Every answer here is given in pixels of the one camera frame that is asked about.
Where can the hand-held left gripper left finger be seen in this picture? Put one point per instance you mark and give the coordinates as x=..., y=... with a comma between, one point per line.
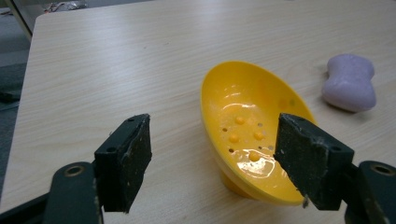
x=124, y=165

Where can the purple soap bar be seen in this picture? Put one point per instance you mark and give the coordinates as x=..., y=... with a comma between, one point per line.
x=349, y=83

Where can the yellow plastic soap dish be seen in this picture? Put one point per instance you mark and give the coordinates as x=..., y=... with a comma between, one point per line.
x=246, y=124

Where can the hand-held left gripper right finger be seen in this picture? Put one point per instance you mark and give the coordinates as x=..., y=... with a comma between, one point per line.
x=311, y=161

